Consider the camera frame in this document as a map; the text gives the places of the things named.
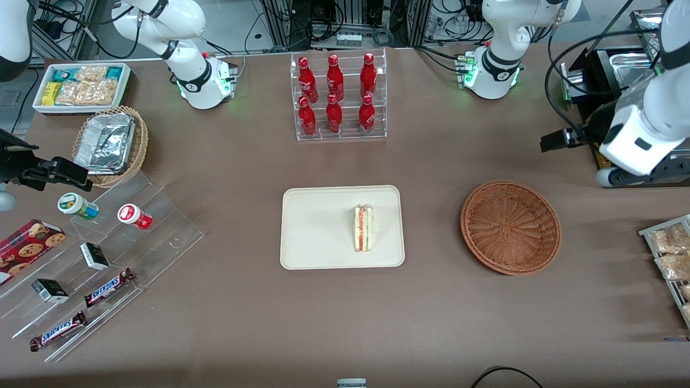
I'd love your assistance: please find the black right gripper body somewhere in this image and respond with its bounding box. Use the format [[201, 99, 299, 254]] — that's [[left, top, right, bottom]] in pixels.
[[0, 129, 52, 184]]

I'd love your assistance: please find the triangular sandwich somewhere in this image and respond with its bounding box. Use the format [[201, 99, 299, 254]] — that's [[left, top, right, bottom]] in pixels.
[[353, 203, 375, 253]]

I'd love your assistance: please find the small light wicker basket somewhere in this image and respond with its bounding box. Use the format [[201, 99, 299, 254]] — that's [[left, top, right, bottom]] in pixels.
[[72, 105, 149, 189]]

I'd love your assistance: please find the large brown wicker basket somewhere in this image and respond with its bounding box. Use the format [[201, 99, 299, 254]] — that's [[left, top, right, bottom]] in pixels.
[[460, 180, 562, 276]]

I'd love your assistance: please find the beige rectangular tray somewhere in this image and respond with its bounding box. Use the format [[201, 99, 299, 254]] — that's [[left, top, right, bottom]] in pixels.
[[280, 185, 405, 270]]

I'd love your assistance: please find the green lid snack cup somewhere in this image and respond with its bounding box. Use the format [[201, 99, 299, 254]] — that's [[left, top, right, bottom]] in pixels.
[[58, 192, 100, 221]]

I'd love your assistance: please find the aluminium foil container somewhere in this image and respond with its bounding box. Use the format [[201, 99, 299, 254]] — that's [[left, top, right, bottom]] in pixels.
[[85, 112, 136, 138], [74, 127, 131, 176]]

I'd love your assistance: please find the white plastic snack bin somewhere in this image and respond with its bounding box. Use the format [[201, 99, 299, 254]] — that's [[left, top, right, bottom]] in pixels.
[[32, 62, 132, 115]]

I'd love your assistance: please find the red plaid cookie box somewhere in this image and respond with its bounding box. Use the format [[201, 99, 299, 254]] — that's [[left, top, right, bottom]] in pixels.
[[0, 219, 66, 287]]

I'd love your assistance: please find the red lid snack cup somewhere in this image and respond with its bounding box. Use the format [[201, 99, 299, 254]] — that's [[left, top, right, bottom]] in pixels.
[[118, 203, 153, 231]]

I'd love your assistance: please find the black steel food display case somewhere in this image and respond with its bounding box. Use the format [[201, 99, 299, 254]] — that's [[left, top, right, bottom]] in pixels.
[[561, 8, 690, 189]]

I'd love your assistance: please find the clear cracker bag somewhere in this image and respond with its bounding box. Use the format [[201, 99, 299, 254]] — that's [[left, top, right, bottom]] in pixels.
[[54, 80, 117, 106], [73, 65, 108, 84]]

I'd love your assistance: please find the small dark green box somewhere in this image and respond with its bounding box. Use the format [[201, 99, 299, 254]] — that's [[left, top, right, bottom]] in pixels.
[[31, 278, 70, 304], [80, 242, 110, 271]]

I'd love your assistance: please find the clear bag of fried snacks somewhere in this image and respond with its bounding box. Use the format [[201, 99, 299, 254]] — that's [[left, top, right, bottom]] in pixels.
[[655, 252, 690, 281], [650, 224, 690, 254]]

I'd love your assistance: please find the clear acrylic step stand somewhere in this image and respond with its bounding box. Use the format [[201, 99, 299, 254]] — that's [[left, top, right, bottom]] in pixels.
[[0, 170, 206, 363]]

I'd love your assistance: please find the Snickers chocolate bar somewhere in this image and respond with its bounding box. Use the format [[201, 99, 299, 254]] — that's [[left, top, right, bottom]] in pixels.
[[84, 268, 135, 308], [30, 311, 87, 352]]

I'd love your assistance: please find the red cola bottle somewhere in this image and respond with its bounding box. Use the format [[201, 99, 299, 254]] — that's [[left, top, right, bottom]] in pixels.
[[326, 54, 344, 102], [360, 52, 377, 100], [326, 93, 343, 134], [298, 56, 319, 104], [358, 93, 376, 135], [298, 96, 317, 137]]

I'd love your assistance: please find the clear acrylic bottle rack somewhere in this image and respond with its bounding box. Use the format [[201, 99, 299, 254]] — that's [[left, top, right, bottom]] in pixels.
[[290, 47, 388, 142]]

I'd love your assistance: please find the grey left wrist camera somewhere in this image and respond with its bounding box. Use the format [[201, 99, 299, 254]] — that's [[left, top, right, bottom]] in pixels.
[[595, 166, 629, 189]]

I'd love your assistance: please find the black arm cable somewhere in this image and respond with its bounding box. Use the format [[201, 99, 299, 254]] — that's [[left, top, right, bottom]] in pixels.
[[544, 30, 665, 142]]

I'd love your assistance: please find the grey wire snack tray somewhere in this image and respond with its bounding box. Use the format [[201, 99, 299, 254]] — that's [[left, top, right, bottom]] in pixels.
[[639, 214, 690, 329]]

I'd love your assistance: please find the black cable loop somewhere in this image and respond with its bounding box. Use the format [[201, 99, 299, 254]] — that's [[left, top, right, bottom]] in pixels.
[[471, 366, 544, 388]]

